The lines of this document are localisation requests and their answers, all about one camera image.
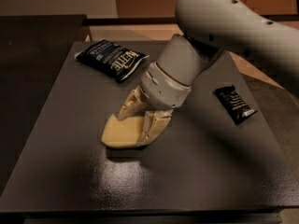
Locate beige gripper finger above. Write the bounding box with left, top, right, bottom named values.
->
left=117, top=86, right=149, bottom=121
left=137, top=110, right=172, bottom=147

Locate yellow sponge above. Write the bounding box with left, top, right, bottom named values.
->
left=101, top=114, right=144, bottom=149

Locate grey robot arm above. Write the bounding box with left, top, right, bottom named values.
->
left=117, top=0, right=299, bottom=147

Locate black rxbar chocolate bar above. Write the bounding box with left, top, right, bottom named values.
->
left=214, top=85, right=256, bottom=125

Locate black Kettle chips bag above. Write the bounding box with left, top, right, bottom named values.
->
left=76, top=39, right=148, bottom=83

